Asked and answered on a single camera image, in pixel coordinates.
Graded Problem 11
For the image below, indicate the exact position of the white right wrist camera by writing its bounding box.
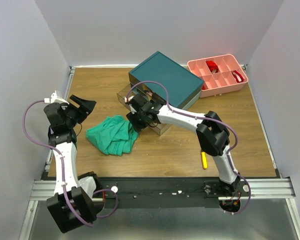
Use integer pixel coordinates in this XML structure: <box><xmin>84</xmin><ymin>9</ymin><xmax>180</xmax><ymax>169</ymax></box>
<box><xmin>124</xmin><ymin>95</ymin><xmax>136</xmax><ymax>114</ymax></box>

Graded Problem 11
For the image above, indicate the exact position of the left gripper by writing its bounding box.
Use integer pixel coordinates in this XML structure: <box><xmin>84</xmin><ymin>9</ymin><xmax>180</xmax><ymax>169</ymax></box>
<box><xmin>62</xmin><ymin>94</ymin><xmax>97</xmax><ymax>128</ymax></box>

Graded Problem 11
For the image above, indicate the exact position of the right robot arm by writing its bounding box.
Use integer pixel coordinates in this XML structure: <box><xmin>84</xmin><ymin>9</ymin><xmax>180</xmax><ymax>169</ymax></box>
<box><xmin>124</xmin><ymin>93</ymin><xmax>240</xmax><ymax>196</ymax></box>

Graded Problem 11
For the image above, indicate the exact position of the red white item in tray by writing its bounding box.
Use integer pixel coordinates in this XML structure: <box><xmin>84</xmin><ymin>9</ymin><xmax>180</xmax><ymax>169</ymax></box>
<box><xmin>232</xmin><ymin>70</ymin><xmax>244</xmax><ymax>83</ymax></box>

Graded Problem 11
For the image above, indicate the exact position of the aluminium rail frame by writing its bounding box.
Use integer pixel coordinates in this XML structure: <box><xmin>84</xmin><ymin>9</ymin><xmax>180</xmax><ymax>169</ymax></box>
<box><xmin>17</xmin><ymin>65</ymin><xmax>300</xmax><ymax>240</ymax></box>

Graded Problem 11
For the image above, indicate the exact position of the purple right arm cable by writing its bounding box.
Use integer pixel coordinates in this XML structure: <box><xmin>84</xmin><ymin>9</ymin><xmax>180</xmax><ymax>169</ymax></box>
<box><xmin>124</xmin><ymin>80</ymin><xmax>252</xmax><ymax>217</ymax></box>

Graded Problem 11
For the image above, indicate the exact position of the pink divided organizer tray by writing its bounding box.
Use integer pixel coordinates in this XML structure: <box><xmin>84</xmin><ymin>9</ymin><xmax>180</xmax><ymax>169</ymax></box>
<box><xmin>187</xmin><ymin>54</ymin><xmax>249</xmax><ymax>98</ymax></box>

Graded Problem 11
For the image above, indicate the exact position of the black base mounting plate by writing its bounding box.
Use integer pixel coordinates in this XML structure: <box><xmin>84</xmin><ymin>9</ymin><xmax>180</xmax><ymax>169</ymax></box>
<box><xmin>72</xmin><ymin>176</ymin><xmax>256</xmax><ymax>210</ymax></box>

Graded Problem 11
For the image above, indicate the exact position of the yellow screwdriver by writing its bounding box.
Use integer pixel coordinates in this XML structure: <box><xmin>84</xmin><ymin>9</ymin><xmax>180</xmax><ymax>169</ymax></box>
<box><xmin>200</xmin><ymin>151</ymin><xmax>208</xmax><ymax>170</ymax></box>

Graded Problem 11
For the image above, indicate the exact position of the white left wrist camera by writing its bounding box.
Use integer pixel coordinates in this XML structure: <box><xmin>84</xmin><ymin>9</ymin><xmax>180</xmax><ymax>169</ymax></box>
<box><xmin>43</xmin><ymin>90</ymin><xmax>69</xmax><ymax>104</ymax></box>

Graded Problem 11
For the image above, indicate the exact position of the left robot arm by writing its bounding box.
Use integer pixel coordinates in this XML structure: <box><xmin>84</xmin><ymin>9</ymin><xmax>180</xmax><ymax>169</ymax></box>
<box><xmin>43</xmin><ymin>91</ymin><xmax>101</xmax><ymax>233</ymax></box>

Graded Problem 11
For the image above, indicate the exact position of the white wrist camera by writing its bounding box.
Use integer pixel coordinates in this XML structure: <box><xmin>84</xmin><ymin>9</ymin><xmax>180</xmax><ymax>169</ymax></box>
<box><xmin>124</xmin><ymin>95</ymin><xmax>136</xmax><ymax>114</ymax></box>
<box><xmin>43</xmin><ymin>90</ymin><xmax>69</xmax><ymax>104</ymax></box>

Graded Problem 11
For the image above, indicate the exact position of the teal drawer cabinet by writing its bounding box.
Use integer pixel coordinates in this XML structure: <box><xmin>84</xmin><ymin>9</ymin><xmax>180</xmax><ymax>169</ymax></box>
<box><xmin>128</xmin><ymin>51</ymin><xmax>204</xmax><ymax>110</ymax></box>

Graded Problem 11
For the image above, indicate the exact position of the clear drawer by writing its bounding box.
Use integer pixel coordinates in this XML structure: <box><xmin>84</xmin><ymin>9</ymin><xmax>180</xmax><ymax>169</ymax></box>
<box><xmin>116</xmin><ymin>83</ymin><xmax>173</xmax><ymax>136</ymax></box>

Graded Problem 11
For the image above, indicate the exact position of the green cloth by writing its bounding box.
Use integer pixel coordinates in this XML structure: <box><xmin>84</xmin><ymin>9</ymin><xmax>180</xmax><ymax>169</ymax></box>
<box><xmin>85</xmin><ymin>115</ymin><xmax>138</xmax><ymax>156</ymax></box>

